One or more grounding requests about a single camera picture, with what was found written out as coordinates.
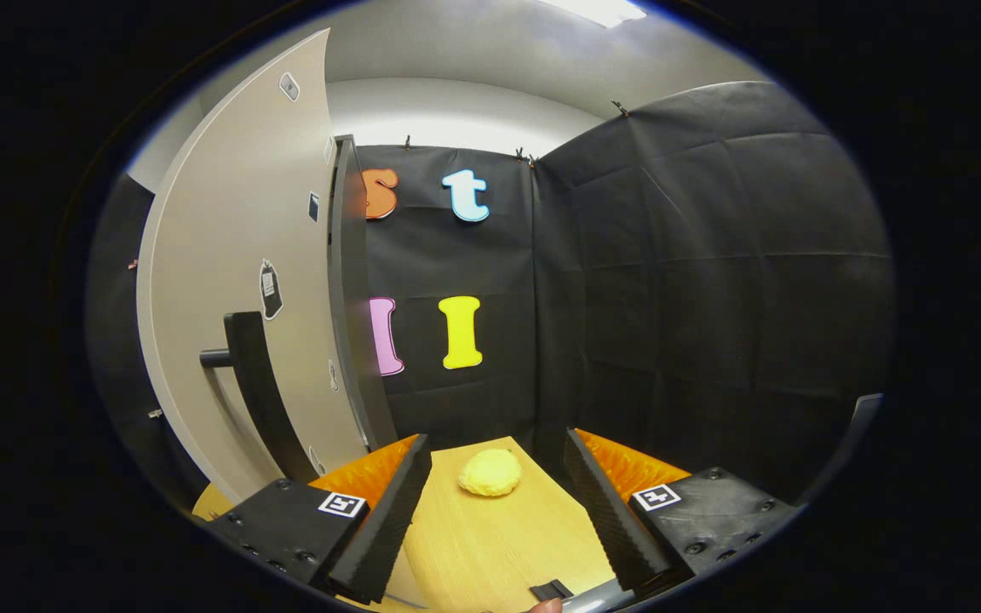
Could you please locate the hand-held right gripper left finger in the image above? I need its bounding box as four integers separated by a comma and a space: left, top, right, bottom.
201, 433, 433, 605

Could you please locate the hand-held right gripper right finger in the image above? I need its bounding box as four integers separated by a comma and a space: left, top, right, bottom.
563, 427, 802, 597

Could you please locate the dark grey cabinet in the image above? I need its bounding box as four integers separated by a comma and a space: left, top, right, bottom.
327, 135, 399, 452

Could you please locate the beige cabinet door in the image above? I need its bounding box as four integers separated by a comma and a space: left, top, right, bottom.
135, 28, 372, 503

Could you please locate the yellow round lumpy object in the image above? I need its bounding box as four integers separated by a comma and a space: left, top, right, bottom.
457, 449, 523, 498

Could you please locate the black backdrop cloth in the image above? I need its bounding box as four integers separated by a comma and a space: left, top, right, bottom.
86, 81, 896, 503

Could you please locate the long ceiling light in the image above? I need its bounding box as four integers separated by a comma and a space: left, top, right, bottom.
537, 0, 649, 29

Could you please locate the black door handle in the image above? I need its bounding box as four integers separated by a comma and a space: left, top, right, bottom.
199, 311, 321, 484

